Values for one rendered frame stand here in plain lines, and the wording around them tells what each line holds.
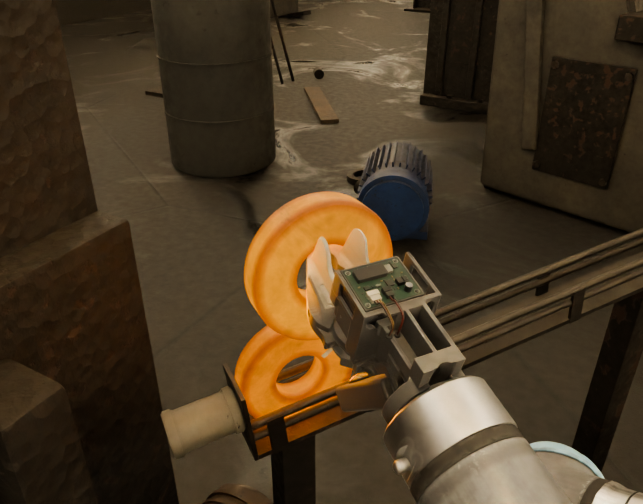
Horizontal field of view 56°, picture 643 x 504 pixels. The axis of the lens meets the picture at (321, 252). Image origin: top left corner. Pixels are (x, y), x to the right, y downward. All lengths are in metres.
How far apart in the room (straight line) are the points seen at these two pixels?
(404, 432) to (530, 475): 0.09
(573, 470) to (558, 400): 1.28
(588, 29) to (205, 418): 2.30
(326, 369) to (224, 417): 0.14
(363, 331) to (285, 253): 0.13
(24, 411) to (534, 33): 2.48
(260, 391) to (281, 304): 0.20
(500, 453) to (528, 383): 1.49
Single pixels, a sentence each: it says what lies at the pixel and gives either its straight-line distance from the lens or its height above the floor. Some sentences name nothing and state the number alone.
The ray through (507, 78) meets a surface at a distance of 2.90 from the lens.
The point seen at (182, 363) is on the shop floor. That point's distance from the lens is 1.93.
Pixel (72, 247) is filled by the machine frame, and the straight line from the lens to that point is 0.77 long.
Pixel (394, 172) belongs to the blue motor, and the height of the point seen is 0.33.
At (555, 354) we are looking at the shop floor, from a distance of 2.06.
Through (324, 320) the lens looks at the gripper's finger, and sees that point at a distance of 0.53.
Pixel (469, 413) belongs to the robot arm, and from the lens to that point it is 0.43.
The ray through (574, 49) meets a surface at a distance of 2.76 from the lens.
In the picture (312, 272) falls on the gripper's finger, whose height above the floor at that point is 0.92.
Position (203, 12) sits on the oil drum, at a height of 0.81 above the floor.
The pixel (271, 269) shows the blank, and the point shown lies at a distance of 0.56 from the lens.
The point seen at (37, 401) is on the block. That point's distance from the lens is 0.67.
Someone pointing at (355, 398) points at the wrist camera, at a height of 0.84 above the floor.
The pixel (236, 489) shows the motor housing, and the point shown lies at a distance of 0.89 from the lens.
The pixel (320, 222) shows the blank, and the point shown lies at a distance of 0.57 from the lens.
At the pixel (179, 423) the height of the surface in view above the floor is 0.69.
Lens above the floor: 1.22
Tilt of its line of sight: 30 degrees down
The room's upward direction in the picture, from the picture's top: straight up
